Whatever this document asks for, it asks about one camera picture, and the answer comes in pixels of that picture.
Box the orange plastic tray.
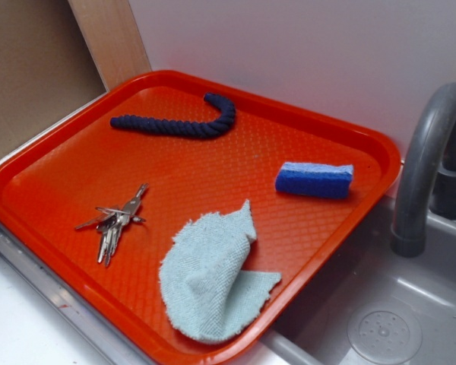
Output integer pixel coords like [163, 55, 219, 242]
[0, 71, 401, 364]

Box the silver key bunch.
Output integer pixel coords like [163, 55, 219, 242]
[74, 183, 149, 267]

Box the blue sponge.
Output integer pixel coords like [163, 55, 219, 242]
[275, 162, 354, 199]

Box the wooden board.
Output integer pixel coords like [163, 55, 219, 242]
[68, 0, 152, 90]

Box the grey plastic faucet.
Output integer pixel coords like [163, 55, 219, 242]
[391, 83, 456, 257]

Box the dark blue twisted rope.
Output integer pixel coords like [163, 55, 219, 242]
[109, 92, 237, 139]

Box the light blue microfiber cloth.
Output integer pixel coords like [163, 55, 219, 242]
[159, 201, 282, 344]

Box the grey plastic sink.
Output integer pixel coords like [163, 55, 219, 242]
[261, 195, 456, 365]

